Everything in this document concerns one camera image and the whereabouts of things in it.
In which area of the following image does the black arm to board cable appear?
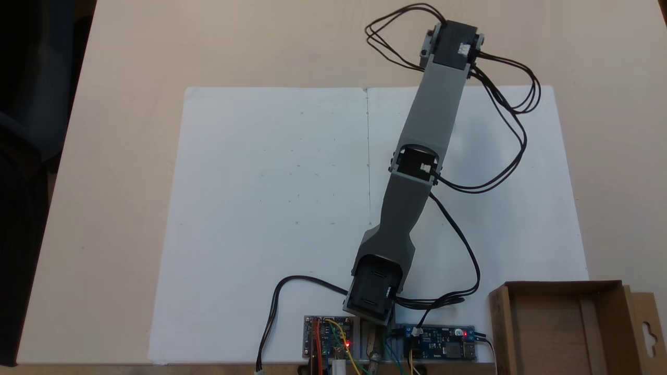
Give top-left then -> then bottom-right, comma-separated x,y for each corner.
394,180 -> 481,334

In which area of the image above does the black gripper motor cable loop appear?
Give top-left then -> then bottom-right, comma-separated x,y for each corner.
364,4 -> 448,72

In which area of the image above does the orange wire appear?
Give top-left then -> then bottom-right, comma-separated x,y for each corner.
311,319 -> 325,375

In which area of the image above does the yellow wire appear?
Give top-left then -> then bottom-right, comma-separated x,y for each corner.
324,318 -> 364,375

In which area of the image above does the black power cable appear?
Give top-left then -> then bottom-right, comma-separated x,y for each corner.
255,275 -> 351,373

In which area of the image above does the black wrist motor cable loop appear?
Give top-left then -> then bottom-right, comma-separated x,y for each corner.
468,49 -> 542,194

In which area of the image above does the brown cardboard box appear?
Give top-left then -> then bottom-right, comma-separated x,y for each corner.
488,280 -> 667,375

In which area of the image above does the metal table clamp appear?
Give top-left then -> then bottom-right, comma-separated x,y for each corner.
366,326 -> 385,375

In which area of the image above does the blue circuit board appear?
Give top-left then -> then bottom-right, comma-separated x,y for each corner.
397,325 -> 477,361

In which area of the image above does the circuit board with coloured wires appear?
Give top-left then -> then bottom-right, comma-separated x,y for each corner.
303,315 -> 356,361

